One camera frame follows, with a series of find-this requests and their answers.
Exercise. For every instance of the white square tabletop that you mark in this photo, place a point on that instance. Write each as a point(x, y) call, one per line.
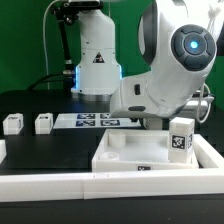
point(135, 150)

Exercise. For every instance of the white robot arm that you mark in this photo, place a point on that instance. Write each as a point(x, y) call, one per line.
point(177, 40)

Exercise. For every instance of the white sheet with tags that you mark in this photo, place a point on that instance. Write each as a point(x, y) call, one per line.
point(92, 120)

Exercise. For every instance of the white right fence bar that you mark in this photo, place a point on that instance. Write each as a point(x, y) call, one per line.
point(206, 155)

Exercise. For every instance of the white fence bar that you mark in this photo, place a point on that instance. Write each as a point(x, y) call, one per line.
point(206, 155)
point(16, 188)

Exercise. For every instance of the white front fence bar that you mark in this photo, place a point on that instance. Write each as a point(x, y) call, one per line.
point(16, 188)

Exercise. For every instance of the white left fence block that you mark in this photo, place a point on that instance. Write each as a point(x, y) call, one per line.
point(3, 152)

